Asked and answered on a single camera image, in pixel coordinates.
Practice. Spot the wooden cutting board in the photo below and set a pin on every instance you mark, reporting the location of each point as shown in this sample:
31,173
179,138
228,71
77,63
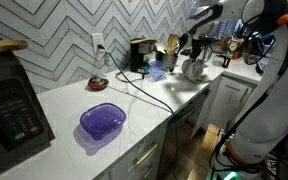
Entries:
12,45

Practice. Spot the white wall outlet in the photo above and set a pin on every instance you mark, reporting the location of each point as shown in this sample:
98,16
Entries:
97,39

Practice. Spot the gold drawer handle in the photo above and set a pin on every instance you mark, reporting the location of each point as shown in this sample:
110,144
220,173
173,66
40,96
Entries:
151,149

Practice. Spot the black ladle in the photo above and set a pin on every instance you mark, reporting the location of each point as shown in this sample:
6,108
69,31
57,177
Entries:
182,42

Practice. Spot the glass measuring jug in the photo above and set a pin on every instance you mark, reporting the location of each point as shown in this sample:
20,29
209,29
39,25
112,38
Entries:
221,60

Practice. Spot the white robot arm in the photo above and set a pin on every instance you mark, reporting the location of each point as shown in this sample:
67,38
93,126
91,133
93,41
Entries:
263,122

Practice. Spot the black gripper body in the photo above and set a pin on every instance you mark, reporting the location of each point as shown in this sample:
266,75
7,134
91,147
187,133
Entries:
199,44

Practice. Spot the black coffee maker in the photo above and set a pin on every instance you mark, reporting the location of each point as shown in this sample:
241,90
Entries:
139,48

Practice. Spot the purple plastic food container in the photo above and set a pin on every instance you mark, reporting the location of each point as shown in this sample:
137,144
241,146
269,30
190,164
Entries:
101,120

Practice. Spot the white checked tea towel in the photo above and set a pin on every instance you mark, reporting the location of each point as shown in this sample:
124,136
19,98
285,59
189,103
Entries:
193,70

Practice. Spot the steel utensil holder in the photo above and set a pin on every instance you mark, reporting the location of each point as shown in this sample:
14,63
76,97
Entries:
167,60

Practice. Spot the red black round lid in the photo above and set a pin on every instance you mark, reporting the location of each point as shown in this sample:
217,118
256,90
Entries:
97,83

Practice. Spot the blue plastic container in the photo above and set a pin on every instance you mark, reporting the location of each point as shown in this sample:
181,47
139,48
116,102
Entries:
157,71

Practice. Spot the orange labelled jar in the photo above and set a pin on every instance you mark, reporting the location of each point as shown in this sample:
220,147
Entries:
234,48

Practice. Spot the black microwave oven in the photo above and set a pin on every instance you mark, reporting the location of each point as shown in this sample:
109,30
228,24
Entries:
24,128

